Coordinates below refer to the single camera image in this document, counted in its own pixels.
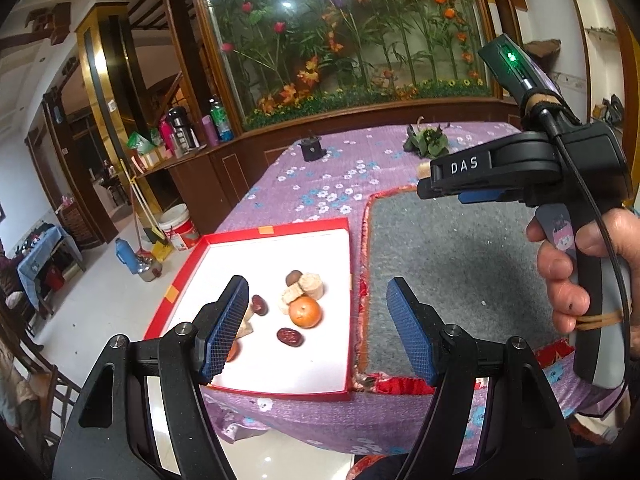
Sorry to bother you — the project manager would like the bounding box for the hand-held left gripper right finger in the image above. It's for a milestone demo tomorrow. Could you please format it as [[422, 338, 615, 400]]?
[[386, 276, 576, 480]]

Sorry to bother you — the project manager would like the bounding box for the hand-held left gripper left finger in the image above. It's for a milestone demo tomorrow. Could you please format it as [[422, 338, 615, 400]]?
[[52, 275, 251, 480]]

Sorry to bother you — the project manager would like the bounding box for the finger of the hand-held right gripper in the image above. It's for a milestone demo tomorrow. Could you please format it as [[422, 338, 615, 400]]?
[[416, 147, 495, 200], [459, 191, 507, 206]]

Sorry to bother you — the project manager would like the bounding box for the orange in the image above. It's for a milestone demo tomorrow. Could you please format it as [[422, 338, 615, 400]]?
[[289, 296, 322, 330]]

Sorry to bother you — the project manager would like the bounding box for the red box with white inside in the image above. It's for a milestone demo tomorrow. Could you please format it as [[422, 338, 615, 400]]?
[[144, 217, 355, 402]]

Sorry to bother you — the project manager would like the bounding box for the person's right hand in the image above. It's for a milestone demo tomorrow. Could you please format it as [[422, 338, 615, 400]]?
[[526, 207, 640, 334]]

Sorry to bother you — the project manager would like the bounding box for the green leafy bunch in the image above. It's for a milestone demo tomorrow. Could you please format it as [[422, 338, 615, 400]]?
[[404, 122, 451, 157]]

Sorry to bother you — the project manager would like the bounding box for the grey mat with red border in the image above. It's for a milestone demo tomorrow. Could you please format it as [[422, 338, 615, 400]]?
[[350, 182, 576, 396]]

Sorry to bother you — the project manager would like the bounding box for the metal kettle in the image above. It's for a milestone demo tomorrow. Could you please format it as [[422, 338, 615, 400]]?
[[137, 255, 163, 283]]

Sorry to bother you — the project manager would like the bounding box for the white bucket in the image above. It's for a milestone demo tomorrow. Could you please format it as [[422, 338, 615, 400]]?
[[157, 204, 201, 251]]

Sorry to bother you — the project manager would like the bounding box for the blue floor bottle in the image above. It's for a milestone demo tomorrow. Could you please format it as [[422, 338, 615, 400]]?
[[115, 237, 138, 275]]

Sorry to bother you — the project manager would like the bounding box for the purple floral tablecloth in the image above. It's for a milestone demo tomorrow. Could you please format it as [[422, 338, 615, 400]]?
[[200, 120, 640, 466]]

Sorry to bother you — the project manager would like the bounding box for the black box-shaped device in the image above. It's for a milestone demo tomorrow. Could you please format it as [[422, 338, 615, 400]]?
[[300, 135, 327, 162]]

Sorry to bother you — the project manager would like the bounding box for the yellow broom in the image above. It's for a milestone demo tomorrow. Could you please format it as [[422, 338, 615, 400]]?
[[120, 160, 171, 261]]

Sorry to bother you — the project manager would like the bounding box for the wooden sideboard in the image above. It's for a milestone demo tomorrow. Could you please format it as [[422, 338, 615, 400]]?
[[132, 132, 301, 216]]

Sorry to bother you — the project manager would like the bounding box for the rubber band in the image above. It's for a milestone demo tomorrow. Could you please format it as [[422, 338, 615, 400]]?
[[575, 310, 625, 330]]

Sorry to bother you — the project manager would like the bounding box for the wicker basket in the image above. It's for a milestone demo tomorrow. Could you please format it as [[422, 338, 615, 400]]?
[[55, 200, 103, 251]]

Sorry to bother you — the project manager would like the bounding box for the table with blue cloth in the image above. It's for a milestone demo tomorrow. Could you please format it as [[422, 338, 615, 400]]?
[[17, 225, 83, 311]]

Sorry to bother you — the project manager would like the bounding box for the wooden chair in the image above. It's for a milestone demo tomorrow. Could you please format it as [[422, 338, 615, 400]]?
[[0, 305, 81, 441]]

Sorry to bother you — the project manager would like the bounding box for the purple bottle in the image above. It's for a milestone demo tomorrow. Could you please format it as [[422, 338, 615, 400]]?
[[200, 115, 220, 147]]

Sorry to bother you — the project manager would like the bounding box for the pink bottle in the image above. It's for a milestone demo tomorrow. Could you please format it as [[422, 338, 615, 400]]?
[[159, 116, 177, 157]]

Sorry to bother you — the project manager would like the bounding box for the black thermos jug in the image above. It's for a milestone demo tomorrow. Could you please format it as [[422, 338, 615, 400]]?
[[167, 106, 201, 152]]

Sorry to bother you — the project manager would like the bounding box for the green bag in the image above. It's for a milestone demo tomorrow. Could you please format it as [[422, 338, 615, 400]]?
[[126, 131, 156, 157]]

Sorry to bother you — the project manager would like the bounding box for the green and blue bottle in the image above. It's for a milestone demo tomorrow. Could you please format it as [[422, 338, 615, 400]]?
[[209, 95, 235, 142]]

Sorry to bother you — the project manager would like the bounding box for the gold framed cabinet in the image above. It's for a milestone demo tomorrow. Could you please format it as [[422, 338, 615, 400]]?
[[75, 2, 171, 211]]

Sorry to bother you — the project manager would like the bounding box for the black cable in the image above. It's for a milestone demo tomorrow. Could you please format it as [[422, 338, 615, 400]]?
[[537, 105, 632, 418]]

